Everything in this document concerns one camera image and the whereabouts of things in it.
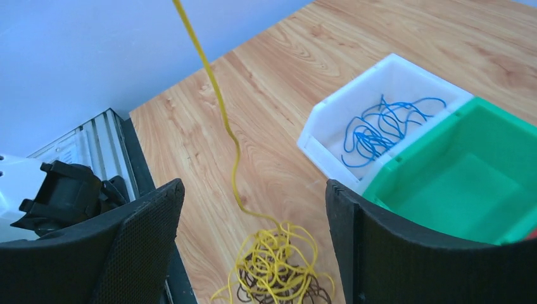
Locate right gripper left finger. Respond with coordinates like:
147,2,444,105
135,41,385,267
1,179,185,303

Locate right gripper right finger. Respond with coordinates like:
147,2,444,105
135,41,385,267
325,179,536,303

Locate yellow cable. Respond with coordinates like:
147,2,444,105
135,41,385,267
172,0,336,304

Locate blue cable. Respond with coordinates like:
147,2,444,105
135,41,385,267
340,94,447,168

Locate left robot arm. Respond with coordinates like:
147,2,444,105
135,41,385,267
1,154,130,242

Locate green plastic bin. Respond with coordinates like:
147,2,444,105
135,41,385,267
363,98,536,244

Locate white plastic bin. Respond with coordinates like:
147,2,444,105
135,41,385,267
297,54,472,194

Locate red plastic bin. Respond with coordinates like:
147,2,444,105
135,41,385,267
526,229,537,239

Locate aluminium frame rail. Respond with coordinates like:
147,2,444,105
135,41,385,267
29,108,140,201

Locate brown cable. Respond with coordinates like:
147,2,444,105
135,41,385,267
236,251,332,304

